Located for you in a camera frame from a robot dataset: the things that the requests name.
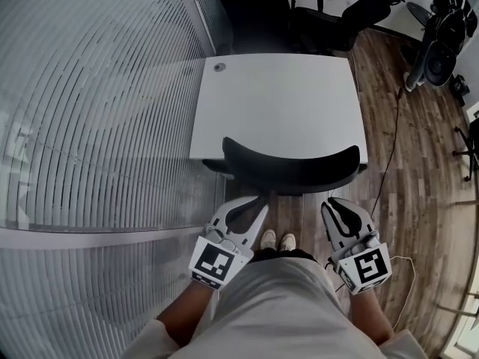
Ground person in white coat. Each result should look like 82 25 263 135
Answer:
119 258 431 359

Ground thin black cable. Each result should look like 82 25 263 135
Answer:
323 259 352 294

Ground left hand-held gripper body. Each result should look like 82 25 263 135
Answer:
188 224 252 290

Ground person's right forearm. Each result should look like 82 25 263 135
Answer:
350 289 394 352

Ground black padded office chair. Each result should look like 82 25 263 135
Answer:
218 0 346 56

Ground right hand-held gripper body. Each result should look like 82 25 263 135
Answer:
331 232 392 295

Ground glass partition with white blinds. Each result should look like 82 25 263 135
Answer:
0 0 226 359

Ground white desk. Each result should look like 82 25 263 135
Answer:
189 53 370 164

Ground light wooden desk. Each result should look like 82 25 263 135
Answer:
435 199 479 318

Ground long black floor cable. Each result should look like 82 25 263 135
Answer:
370 83 404 217

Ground person's left forearm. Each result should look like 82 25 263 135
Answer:
155 284 222 348

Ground white shoe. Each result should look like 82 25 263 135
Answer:
279 232 298 253
259 229 278 252

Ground small round table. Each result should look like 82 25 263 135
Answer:
406 1 436 28

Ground small black box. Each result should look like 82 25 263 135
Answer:
450 73 471 99

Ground black high-back office chair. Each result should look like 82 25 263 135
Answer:
451 117 479 183

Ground person's black trousers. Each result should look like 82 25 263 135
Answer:
254 248 320 266

